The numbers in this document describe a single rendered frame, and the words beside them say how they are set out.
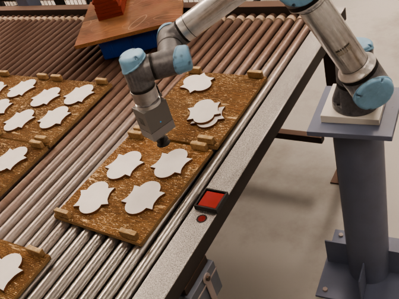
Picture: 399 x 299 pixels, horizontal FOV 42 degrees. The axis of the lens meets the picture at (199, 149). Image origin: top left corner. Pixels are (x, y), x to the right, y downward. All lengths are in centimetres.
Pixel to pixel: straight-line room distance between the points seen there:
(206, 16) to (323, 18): 32
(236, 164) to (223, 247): 106
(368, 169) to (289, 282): 76
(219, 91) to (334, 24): 65
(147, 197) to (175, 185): 9
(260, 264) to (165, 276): 118
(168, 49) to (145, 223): 49
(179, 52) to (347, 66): 47
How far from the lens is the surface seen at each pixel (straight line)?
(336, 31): 145
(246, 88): 192
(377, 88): 155
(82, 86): 228
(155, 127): 153
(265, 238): 262
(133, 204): 157
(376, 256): 226
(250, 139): 171
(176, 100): 197
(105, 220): 158
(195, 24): 152
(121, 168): 172
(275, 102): 185
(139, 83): 146
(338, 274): 243
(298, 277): 245
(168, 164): 166
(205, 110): 183
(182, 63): 143
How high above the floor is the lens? 195
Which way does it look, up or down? 37 degrees down
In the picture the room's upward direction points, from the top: 18 degrees counter-clockwise
